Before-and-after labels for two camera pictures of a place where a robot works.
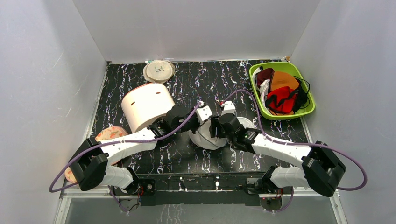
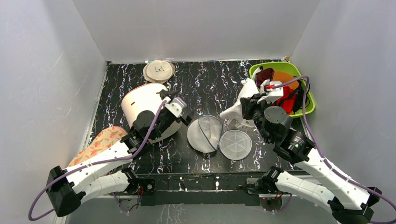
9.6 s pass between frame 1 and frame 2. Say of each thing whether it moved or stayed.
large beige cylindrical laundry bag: stayed
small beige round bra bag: stayed
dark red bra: stayed
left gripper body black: moved
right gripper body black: moved
